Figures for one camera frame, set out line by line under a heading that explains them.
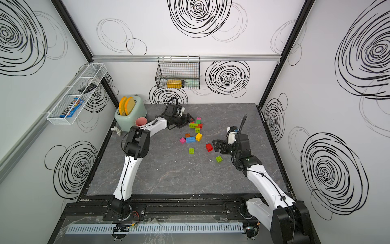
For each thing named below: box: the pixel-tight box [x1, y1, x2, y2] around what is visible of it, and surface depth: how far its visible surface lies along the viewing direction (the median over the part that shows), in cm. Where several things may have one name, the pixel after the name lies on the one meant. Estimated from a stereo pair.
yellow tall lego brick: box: [195, 132, 203, 142], surface depth 102 cm
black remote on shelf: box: [77, 82, 98, 94], surface depth 82 cm
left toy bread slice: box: [118, 96, 128, 116], surface depth 93 cm
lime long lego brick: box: [189, 123, 199, 129], surface depth 107 cm
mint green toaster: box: [114, 95, 148, 132], surface depth 98 cm
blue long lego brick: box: [185, 136, 197, 144], surface depth 101 cm
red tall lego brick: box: [205, 143, 214, 152], surface depth 96 cm
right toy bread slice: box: [124, 96, 136, 116], surface depth 95 cm
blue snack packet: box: [59, 97, 85, 118], surface depth 72 cm
